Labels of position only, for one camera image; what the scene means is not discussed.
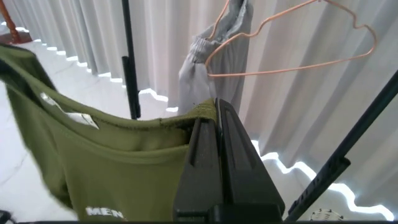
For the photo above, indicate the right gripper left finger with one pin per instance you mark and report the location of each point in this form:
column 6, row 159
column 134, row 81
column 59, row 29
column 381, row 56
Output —
column 202, row 186

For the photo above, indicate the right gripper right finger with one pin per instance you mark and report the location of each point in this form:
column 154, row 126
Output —
column 248, row 186

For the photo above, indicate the green printed garment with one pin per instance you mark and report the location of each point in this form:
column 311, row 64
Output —
column 109, row 155

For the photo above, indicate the pale grey shorts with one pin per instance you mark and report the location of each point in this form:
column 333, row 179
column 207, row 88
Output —
column 192, row 81

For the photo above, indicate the black clothes rack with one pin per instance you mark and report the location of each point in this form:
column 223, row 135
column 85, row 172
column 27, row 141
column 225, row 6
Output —
column 130, row 77

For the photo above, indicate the white curtain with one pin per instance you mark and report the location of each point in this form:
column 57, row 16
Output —
column 311, row 109

